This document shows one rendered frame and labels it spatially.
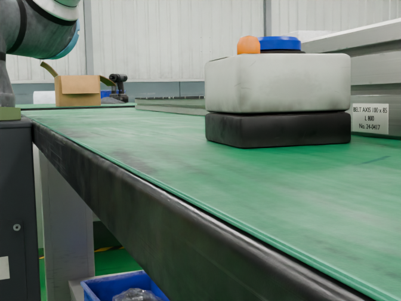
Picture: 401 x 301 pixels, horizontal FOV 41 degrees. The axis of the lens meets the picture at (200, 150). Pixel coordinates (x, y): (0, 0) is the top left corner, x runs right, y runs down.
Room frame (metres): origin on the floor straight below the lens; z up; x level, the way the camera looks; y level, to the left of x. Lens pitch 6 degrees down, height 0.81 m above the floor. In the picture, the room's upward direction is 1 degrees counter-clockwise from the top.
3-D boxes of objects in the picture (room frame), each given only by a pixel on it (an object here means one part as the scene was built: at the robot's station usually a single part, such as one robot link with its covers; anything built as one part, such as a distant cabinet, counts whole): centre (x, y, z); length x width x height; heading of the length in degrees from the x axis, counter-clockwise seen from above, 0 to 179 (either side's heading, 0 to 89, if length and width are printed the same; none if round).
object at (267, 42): (0.38, -0.05, 0.84); 0.04 x 0.04 x 0.02
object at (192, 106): (1.19, 0.05, 0.79); 0.96 x 0.04 x 0.03; 16
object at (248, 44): (0.35, -0.03, 0.85); 0.01 x 0.01 x 0.01
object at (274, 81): (0.39, -0.06, 0.81); 0.10 x 0.08 x 0.06; 106
